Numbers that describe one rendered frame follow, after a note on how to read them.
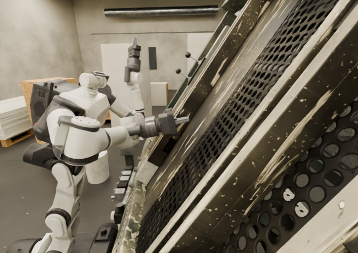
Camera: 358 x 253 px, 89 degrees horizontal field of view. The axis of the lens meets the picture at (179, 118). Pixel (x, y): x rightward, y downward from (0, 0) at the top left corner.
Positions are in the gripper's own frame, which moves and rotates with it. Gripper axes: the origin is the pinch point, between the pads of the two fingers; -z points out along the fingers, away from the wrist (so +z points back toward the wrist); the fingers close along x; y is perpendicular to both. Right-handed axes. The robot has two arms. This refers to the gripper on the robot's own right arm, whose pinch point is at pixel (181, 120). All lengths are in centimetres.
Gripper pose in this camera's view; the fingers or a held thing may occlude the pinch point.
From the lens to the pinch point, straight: 78.5
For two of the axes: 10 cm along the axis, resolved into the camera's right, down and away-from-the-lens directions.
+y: -0.4, -3.2, 9.5
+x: -2.1, -9.2, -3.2
